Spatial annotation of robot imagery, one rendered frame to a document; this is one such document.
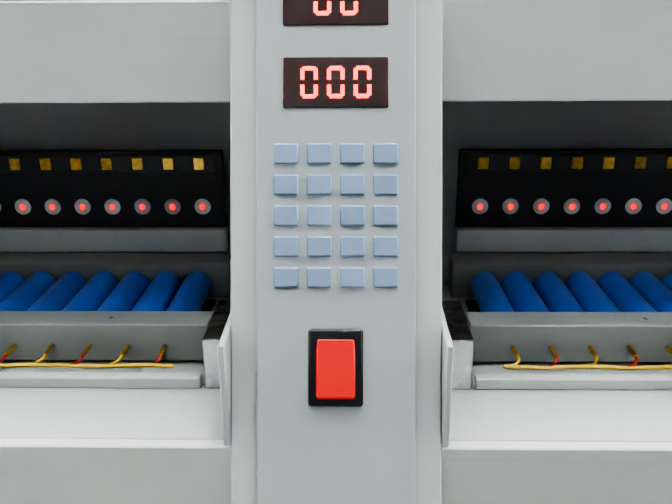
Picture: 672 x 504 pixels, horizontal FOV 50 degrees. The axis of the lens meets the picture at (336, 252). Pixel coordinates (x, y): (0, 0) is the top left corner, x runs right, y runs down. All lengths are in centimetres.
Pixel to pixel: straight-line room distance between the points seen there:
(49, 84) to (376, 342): 19
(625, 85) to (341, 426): 20
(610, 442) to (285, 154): 19
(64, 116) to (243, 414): 31
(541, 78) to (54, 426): 28
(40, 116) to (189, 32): 25
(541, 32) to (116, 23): 19
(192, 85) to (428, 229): 13
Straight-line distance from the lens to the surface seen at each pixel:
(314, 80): 32
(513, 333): 40
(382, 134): 32
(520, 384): 38
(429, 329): 32
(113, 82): 36
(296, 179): 32
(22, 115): 58
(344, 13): 33
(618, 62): 36
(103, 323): 41
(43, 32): 36
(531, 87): 35
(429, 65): 33
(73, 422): 37
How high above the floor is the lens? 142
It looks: 1 degrees down
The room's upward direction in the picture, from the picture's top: straight up
